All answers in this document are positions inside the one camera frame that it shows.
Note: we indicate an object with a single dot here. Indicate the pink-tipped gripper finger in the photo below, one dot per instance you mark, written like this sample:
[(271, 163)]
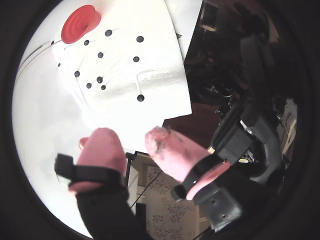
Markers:
[(175, 155), (100, 150)]

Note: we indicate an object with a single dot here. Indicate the dotted white rug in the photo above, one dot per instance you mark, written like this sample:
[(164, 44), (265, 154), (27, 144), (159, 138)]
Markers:
[(170, 217)]

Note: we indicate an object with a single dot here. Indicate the red collapsible cup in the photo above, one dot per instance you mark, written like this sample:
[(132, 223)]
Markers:
[(77, 25)]

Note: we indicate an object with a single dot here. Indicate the grey vent panel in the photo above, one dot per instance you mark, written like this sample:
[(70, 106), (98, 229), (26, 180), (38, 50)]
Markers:
[(208, 15)]

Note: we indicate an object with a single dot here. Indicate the white foam board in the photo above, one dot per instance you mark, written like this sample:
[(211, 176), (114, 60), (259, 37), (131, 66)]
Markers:
[(120, 107)]

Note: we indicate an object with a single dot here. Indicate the white paper sheet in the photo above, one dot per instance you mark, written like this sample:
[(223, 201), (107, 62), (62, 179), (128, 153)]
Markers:
[(185, 15)]

